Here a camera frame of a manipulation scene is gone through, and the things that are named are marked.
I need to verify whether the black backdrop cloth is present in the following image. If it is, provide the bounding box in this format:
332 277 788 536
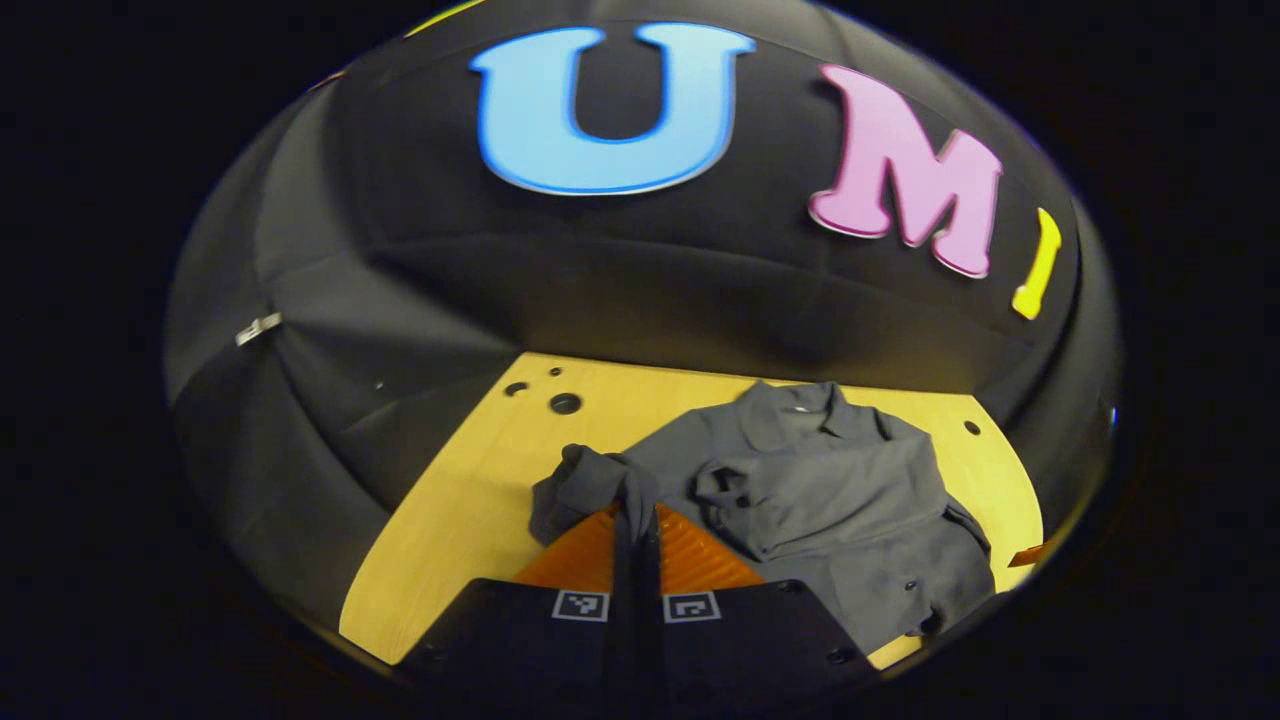
165 0 1121 621

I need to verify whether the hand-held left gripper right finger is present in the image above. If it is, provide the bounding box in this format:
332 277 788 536
638 500 881 707

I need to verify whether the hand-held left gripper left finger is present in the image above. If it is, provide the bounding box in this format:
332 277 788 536
398 498 639 706

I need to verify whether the grey button-up shirt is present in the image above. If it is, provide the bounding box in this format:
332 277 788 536
528 380 998 656

